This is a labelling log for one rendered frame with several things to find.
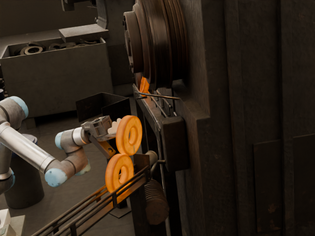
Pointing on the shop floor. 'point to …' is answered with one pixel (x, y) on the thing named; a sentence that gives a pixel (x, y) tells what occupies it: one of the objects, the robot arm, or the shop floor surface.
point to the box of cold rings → (55, 74)
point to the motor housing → (156, 208)
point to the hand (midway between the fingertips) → (128, 130)
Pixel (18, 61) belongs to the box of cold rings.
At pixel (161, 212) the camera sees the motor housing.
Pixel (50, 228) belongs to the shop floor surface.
